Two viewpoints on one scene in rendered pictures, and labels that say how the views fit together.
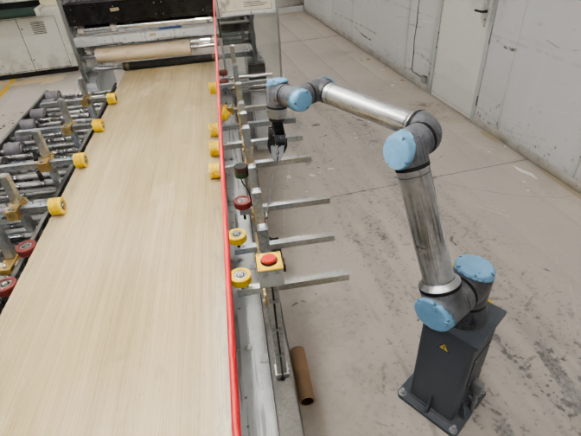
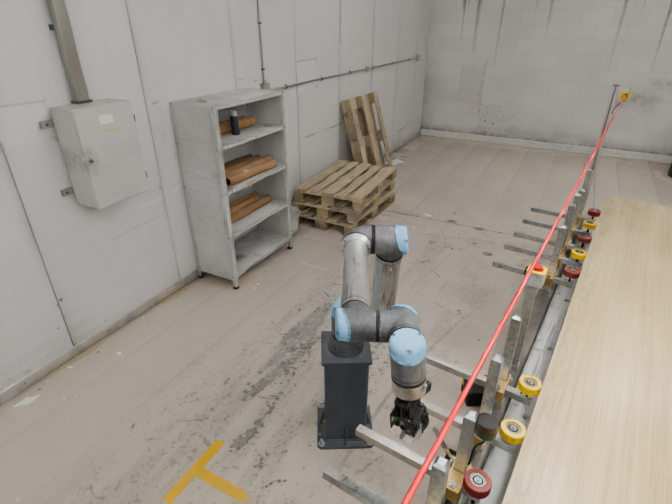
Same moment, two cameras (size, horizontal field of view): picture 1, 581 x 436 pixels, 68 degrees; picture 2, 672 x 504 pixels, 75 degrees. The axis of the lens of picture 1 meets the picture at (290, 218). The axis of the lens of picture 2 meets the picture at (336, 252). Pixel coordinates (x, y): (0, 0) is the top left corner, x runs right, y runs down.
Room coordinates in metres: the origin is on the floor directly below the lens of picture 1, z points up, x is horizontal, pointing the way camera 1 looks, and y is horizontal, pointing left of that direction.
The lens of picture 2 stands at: (2.57, 0.43, 2.11)
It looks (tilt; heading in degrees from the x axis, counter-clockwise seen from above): 28 degrees down; 220
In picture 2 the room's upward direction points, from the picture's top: straight up
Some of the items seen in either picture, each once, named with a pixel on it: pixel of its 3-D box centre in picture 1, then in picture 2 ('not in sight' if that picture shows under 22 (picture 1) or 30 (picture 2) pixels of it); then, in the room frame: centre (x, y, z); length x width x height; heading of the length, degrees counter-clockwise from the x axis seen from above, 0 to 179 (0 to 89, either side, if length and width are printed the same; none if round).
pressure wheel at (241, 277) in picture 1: (241, 284); (527, 392); (1.17, 0.20, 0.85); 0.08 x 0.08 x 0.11
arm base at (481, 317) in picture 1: (464, 304); (345, 338); (1.17, -0.69, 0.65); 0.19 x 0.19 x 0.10
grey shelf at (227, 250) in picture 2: not in sight; (240, 186); (0.26, -2.64, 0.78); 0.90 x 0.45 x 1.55; 12
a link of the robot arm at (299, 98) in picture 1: (296, 97); (399, 327); (1.72, -0.06, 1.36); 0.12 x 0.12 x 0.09; 37
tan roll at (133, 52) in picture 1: (168, 48); not in sight; (3.92, 0.96, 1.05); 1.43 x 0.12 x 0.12; 96
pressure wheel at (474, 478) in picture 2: (243, 208); (475, 490); (1.67, 0.22, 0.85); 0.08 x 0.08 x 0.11
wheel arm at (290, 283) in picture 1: (293, 283); (475, 378); (1.19, 0.00, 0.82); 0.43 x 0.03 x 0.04; 96
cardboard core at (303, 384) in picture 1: (302, 375); not in sight; (1.31, 0.00, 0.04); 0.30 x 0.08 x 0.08; 6
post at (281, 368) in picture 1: (277, 330); (522, 327); (0.88, 0.07, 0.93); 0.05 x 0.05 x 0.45; 6
